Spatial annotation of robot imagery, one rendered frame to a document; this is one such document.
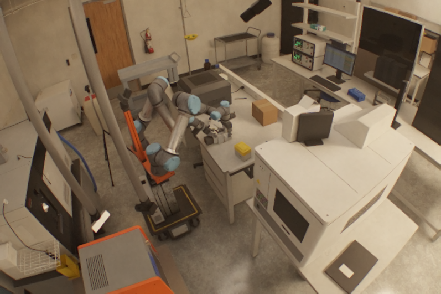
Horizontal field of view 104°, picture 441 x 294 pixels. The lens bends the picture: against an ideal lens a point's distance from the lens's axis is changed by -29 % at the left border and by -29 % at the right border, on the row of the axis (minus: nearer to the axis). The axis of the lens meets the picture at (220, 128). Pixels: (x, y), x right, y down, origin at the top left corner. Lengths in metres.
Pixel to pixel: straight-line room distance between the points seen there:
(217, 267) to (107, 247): 1.29
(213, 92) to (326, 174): 1.61
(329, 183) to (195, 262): 1.69
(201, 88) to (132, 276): 1.82
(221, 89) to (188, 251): 1.69
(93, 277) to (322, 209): 1.18
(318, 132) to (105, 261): 1.34
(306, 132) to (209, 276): 1.67
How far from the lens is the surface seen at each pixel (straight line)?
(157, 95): 1.75
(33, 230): 1.69
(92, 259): 1.47
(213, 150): 2.09
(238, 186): 2.37
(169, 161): 1.61
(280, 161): 1.22
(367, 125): 1.35
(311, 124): 1.28
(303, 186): 1.13
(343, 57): 3.30
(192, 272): 2.47
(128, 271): 1.35
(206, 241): 2.58
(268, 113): 2.28
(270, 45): 5.97
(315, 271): 1.53
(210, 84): 2.48
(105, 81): 5.33
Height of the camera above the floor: 2.30
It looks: 37 degrees down
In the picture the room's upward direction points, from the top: 5 degrees counter-clockwise
